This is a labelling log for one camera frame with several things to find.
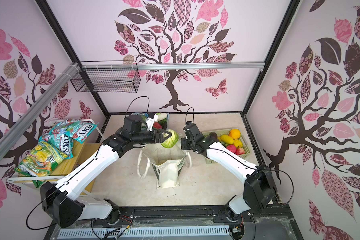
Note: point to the fox's candy bag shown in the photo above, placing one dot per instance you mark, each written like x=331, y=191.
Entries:
x=76, y=129
x=58, y=144

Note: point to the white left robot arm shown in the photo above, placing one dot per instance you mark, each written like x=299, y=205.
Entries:
x=63, y=201

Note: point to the red apple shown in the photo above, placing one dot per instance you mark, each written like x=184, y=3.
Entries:
x=240, y=151

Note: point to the light blue perforated basket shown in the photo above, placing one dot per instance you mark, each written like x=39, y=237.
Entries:
x=160, y=122

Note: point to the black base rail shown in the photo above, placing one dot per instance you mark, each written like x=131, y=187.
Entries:
x=216, y=214

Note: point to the wooden side shelf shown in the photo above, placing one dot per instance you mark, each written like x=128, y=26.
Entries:
x=80, y=152

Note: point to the white slotted cable duct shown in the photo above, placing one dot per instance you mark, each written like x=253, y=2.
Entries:
x=146, y=233

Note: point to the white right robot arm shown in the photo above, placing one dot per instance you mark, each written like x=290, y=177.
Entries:
x=259, y=186

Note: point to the green yellow snack bag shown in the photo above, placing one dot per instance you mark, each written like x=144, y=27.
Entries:
x=41, y=161

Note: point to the pale green napa cabbage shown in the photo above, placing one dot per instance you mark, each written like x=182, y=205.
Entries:
x=162, y=116

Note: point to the pink dragon fruit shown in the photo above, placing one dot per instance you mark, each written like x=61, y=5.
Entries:
x=232, y=148

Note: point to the black wire wall basket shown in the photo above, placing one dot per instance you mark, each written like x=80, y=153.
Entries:
x=107, y=77

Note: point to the green cabbage head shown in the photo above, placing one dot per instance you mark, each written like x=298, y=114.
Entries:
x=171, y=138

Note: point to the orange fruit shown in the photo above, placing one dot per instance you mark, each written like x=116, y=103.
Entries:
x=235, y=134

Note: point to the cream canvas grocery bag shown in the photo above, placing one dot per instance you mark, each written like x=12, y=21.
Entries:
x=167, y=164

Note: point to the dark brown avocado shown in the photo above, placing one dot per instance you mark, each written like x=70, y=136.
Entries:
x=213, y=135

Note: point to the Fox's candy bag lower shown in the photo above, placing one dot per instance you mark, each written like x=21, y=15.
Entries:
x=58, y=144

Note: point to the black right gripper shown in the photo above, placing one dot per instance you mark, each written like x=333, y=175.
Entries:
x=183, y=144

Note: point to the Fox's candy bag upper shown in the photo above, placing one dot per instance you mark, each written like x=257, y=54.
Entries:
x=76, y=129

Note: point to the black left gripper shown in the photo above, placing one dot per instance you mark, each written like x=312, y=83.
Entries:
x=162, y=139

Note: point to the red bell pepper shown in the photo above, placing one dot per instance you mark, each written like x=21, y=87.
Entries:
x=157, y=125

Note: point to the light green perforated basket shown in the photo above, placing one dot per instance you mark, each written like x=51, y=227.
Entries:
x=226, y=132

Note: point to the yellow lemon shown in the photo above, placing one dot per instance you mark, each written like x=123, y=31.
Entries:
x=237, y=143

